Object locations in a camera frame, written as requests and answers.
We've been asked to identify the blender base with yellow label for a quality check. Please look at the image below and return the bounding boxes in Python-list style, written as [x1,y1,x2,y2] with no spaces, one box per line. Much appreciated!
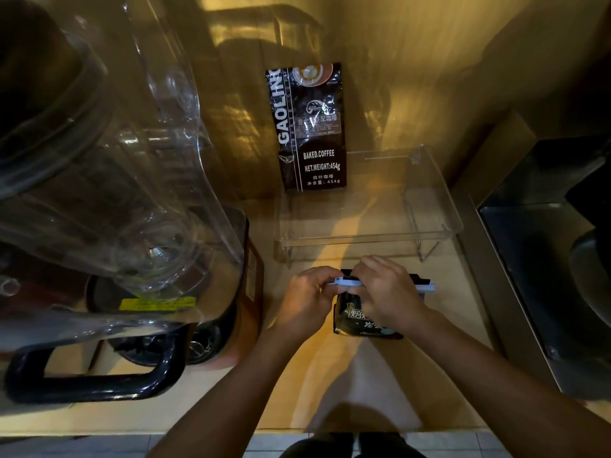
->
[86,207,265,370]

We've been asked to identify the person's right hand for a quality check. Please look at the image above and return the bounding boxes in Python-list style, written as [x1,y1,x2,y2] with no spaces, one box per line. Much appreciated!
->
[347,255,431,335]

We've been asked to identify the person's left forearm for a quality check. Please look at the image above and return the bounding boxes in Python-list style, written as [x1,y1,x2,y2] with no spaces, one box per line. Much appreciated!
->
[145,325,317,458]

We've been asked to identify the person's right forearm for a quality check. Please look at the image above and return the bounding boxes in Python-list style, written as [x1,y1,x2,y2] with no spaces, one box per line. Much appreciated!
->
[403,307,611,458]

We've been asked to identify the clear blender jug black handle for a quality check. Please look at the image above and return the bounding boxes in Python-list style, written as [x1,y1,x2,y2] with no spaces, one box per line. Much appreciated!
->
[0,0,250,406]

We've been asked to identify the large black coffee bag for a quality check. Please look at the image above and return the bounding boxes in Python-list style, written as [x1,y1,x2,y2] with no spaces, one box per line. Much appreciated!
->
[265,63,348,192]

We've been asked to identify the person's left hand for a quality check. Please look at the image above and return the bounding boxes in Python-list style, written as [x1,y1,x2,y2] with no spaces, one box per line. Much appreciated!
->
[276,265,345,347]

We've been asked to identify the stainless steel machine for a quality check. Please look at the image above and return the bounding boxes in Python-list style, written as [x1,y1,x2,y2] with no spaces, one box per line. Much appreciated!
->
[477,133,611,402]

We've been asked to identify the clear acrylic shelf stand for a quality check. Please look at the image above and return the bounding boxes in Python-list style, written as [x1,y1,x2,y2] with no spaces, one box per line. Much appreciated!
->
[274,145,464,268]

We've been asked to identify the person's legs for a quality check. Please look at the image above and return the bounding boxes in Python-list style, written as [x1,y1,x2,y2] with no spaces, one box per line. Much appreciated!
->
[279,431,426,458]

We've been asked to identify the small black coffee bag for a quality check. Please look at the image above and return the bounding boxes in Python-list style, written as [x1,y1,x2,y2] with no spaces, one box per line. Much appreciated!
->
[333,269,432,340]

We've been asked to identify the white bag sealing clip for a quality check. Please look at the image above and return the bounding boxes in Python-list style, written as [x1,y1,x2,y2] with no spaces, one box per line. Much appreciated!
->
[328,275,435,294]

